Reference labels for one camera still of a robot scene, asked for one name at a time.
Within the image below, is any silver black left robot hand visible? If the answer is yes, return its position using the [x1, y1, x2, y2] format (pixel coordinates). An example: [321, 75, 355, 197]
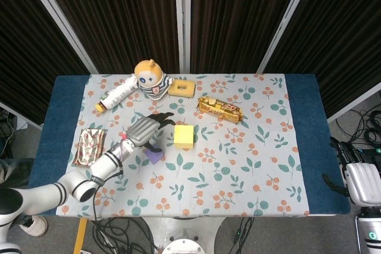
[124, 112, 176, 152]

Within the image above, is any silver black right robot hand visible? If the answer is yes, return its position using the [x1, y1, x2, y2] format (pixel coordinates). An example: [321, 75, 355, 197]
[323, 136, 381, 207]

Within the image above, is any purple block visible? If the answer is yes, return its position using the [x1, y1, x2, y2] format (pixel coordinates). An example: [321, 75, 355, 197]
[143, 146, 166, 165]

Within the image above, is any large yellow foam cube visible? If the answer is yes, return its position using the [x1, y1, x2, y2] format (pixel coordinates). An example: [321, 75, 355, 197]
[173, 124, 196, 150]

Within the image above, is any round white robot base disc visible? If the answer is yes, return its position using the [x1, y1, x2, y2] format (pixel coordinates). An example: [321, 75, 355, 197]
[162, 237, 208, 254]

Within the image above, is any black power strip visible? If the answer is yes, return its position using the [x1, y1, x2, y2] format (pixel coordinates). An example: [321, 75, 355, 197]
[335, 145, 381, 164]

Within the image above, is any white bottle yellow cap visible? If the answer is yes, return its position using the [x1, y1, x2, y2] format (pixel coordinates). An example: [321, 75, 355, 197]
[95, 76, 139, 114]

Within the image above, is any yellow sponge block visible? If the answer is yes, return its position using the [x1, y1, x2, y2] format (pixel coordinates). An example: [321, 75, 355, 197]
[168, 79, 196, 99]

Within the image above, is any yellow plush doll striped shirt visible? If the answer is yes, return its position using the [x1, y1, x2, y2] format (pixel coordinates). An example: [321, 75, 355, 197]
[133, 59, 174, 101]

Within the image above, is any gold red foil snack bag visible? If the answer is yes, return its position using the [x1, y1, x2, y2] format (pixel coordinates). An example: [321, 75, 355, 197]
[72, 128, 107, 168]

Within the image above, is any blue table cover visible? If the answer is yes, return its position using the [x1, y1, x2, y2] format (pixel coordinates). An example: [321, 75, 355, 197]
[28, 74, 351, 216]

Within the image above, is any gold biscuit packet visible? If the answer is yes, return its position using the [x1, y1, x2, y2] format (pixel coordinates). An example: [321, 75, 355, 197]
[197, 96, 244, 124]

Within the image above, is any floral print tablecloth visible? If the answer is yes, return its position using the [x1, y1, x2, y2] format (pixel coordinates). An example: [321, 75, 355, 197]
[61, 74, 311, 218]

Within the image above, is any dark ribbed partition panel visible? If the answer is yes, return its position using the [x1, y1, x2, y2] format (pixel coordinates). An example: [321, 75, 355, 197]
[181, 0, 315, 74]
[19, 0, 187, 74]
[0, 0, 99, 130]
[257, 0, 381, 123]

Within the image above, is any yellow floor bar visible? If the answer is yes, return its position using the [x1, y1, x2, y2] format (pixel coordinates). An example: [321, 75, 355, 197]
[73, 218, 89, 254]

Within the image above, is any person in dark clothing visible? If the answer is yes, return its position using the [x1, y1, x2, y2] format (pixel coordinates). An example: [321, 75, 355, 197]
[0, 158, 35, 190]

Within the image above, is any white sneaker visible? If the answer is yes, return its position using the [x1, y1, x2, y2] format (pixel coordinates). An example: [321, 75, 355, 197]
[19, 215, 48, 237]

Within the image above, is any black floor cable bundle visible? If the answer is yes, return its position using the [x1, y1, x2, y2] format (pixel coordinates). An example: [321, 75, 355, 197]
[336, 108, 381, 150]
[89, 217, 160, 254]

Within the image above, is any white curved pedestal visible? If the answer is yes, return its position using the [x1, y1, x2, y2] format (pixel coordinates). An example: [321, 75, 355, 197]
[139, 216, 230, 254]

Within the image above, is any black cable green light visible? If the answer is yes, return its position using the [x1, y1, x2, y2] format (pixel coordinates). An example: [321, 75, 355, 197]
[229, 217, 254, 252]

